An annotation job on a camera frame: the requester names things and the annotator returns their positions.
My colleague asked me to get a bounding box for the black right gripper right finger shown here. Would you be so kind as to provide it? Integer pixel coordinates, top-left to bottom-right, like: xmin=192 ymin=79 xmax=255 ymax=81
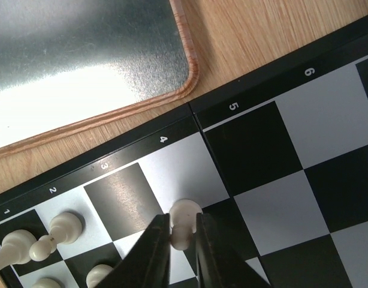
xmin=195 ymin=213 xmax=270 ymax=287

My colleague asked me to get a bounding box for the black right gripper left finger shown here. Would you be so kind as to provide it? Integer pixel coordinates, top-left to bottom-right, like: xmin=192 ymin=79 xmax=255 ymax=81
xmin=96 ymin=214 xmax=170 ymax=288

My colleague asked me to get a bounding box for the dark cork-edged tray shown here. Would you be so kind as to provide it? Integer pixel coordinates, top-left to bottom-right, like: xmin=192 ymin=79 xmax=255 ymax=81
xmin=0 ymin=1 xmax=199 ymax=158

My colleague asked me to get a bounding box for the white chess piece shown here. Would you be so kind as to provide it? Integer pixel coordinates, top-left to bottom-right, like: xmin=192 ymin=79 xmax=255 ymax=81
xmin=29 ymin=212 xmax=83 ymax=262
xmin=0 ymin=229 xmax=37 ymax=270
xmin=169 ymin=199 xmax=203 ymax=251
xmin=31 ymin=278 xmax=62 ymax=288
xmin=86 ymin=264 xmax=113 ymax=288

